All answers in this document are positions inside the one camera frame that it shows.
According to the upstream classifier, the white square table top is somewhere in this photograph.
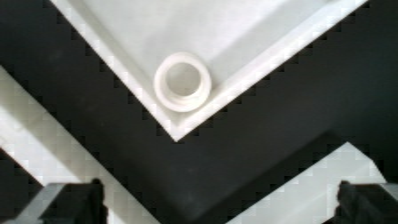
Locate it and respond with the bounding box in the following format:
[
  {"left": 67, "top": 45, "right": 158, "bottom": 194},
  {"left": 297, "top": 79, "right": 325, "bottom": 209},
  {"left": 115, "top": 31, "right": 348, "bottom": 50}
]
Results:
[{"left": 50, "top": 0, "right": 368, "bottom": 140}]

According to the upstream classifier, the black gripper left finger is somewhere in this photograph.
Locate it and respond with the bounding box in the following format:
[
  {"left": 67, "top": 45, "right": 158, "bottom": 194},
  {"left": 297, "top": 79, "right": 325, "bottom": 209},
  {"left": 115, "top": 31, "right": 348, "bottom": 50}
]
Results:
[{"left": 12, "top": 179, "right": 108, "bottom": 224}]

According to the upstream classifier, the white L-shaped obstacle fixture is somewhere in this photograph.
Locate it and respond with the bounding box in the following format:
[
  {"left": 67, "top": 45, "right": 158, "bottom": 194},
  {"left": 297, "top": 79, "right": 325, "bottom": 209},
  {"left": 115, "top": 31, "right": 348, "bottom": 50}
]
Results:
[{"left": 0, "top": 67, "right": 398, "bottom": 224}]

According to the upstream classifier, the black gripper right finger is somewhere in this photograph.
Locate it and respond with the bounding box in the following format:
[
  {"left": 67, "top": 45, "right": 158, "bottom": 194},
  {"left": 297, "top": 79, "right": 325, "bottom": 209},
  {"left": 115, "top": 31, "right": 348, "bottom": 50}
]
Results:
[{"left": 332, "top": 181, "right": 398, "bottom": 224}]

